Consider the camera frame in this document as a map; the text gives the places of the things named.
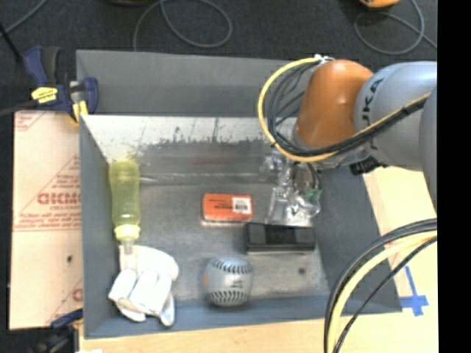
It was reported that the crumpled clear plastic bottle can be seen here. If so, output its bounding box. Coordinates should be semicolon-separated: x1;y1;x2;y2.
258;149;322;228

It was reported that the black flat block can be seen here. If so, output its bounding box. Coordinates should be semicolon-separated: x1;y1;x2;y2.
244;222;317;254

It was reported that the orange box with barcode label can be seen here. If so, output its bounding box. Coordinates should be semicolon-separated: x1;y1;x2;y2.
201;193;255;224

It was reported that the grey baseball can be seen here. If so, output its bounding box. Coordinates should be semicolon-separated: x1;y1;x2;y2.
202;256;255;307

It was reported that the grey metal bin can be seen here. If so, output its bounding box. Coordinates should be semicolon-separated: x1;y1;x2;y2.
75;49;403;340

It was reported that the yellow-green clear plastic bottle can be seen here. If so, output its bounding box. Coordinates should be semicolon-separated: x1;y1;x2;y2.
107;159;142;255

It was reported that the white glove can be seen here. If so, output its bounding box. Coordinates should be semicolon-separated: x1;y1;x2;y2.
107;244;180;327

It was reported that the brown cardboard board red print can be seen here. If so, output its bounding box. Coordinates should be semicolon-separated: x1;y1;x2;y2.
7;109;85;330

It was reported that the black cylinder on white bracket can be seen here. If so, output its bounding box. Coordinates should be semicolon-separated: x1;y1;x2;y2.
349;159;384;177

